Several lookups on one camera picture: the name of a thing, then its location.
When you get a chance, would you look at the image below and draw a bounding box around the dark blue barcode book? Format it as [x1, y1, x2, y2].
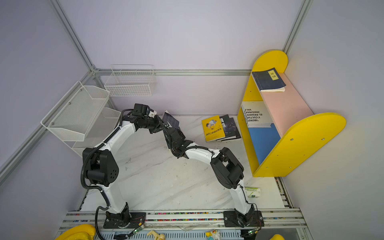
[162, 111, 180, 130]

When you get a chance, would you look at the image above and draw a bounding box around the white book black lettering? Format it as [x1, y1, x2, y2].
[241, 101, 273, 128]

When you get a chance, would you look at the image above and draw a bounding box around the dark blue book yellow label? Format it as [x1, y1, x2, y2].
[252, 68, 286, 92]

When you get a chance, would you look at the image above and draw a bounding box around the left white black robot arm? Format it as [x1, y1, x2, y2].
[81, 104, 160, 215]

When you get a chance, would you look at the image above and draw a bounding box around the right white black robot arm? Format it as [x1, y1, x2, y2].
[163, 128, 257, 220]

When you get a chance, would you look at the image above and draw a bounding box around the yellow cartoon cover book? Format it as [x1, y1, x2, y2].
[202, 115, 226, 142]

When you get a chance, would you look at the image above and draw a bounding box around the lower white perforated shelf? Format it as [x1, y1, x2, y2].
[71, 108, 121, 157]

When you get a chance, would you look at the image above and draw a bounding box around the black cover book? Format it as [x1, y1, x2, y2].
[219, 115, 241, 141]

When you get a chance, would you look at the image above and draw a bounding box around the white perforated metal shelf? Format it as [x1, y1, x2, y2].
[41, 82, 110, 142]

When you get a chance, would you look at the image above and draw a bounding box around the small green white box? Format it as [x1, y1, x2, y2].
[245, 187, 261, 198]

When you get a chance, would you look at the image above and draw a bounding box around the beige toy figure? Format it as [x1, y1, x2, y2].
[147, 230, 166, 240]

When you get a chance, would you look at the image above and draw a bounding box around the yellow pink blue bookshelf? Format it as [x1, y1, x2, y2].
[238, 50, 347, 178]

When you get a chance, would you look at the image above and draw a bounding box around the yellow white toy figure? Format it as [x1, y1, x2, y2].
[205, 230, 221, 240]

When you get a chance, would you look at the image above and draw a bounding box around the yellow plastic toy left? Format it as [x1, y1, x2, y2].
[56, 224, 96, 240]

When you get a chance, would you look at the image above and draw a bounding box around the yellow object bottom right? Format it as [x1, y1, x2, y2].
[270, 234, 285, 240]

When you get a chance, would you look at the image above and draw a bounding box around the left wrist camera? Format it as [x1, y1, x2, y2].
[147, 109, 157, 118]

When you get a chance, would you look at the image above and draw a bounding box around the white wire basket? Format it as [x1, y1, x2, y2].
[104, 65, 157, 97]

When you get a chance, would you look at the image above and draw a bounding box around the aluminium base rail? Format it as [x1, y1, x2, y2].
[56, 208, 313, 240]

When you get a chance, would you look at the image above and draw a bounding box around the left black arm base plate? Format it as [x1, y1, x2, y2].
[103, 212, 147, 229]

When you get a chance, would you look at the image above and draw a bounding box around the black corrugated cable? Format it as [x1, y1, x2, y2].
[80, 108, 133, 240]

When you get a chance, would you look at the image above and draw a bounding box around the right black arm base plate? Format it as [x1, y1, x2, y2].
[223, 211, 265, 228]

